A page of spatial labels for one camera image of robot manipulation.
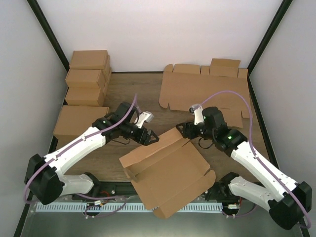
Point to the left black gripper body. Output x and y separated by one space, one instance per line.
137 137

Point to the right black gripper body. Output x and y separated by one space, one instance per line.
197 134

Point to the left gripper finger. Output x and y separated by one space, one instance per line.
150 136
149 141

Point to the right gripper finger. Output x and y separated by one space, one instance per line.
189 134
183 126

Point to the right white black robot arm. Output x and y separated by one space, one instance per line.
286 200

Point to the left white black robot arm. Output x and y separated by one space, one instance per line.
45 176

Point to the large front folded cardboard box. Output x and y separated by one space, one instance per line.
75 120

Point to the stack of flat cardboard blanks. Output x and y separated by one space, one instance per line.
223 84

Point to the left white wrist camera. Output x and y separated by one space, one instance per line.
144 117

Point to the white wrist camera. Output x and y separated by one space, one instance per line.
144 117
196 110

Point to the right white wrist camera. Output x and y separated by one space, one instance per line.
196 110

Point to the black aluminium frame rail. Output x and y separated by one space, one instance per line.
116 187

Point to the light blue slotted cable duct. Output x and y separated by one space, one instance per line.
128 208

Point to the right black corner post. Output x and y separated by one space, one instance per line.
279 15

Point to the black corner post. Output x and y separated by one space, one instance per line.
36 9
279 15

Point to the left black corner post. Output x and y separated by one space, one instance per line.
36 9

